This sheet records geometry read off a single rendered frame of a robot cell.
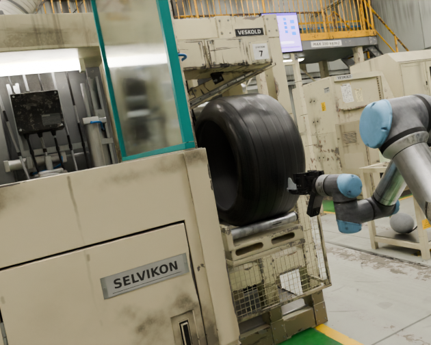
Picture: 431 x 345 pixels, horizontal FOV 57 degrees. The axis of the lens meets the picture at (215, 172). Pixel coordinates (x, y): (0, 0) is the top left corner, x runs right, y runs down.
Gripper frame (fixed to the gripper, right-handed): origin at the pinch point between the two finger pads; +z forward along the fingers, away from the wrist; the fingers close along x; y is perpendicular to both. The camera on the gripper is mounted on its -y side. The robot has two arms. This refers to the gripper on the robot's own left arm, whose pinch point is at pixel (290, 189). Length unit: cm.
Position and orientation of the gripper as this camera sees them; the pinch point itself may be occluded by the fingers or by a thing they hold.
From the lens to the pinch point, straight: 159.1
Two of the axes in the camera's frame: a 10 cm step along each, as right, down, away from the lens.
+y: -1.8, -9.8, -0.6
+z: -4.2, 0.2, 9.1
